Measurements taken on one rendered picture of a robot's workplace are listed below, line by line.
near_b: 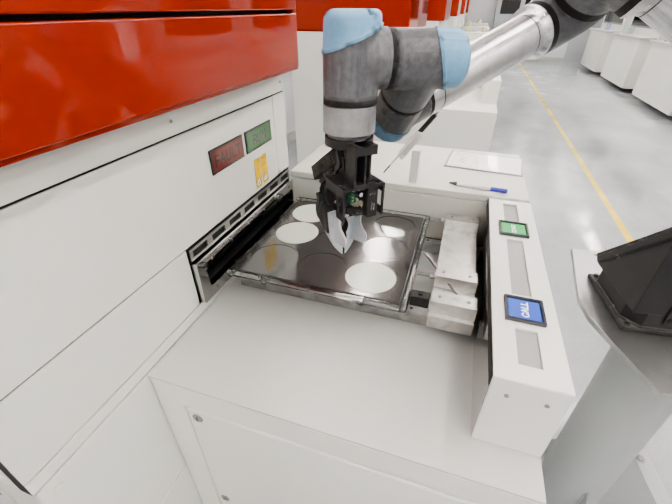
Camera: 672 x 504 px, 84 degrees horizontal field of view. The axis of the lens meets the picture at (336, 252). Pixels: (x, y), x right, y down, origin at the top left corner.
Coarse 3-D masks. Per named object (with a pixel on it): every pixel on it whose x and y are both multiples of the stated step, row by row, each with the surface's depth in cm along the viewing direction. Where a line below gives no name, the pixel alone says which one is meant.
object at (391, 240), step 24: (288, 216) 95; (384, 216) 95; (408, 216) 95; (264, 240) 85; (312, 240) 85; (384, 240) 85; (408, 240) 85; (240, 264) 77; (264, 264) 77; (288, 264) 77; (312, 264) 77; (336, 264) 77; (384, 264) 77; (408, 264) 77; (336, 288) 71
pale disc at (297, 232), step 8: (288, 224) 91; (296, 224) 91; (304, 224) 91; (312, 224) 91; (280, 232) 88; (288, 232) 88; (296, 232) 88; (304, 232) 88; (312, 232) 88; (288, 240) 85; (296, 240) 85; (304, 240) 85
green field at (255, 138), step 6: (264, 126) 86; (252, 132) 82; (258, 132) 84; (264, 132) 87; (270, 132) 90; (252, 138) 82; (258, 138) 85; (264, 138) 87; (270, 138) 90; (252, 144) 83; (258, 144) 85
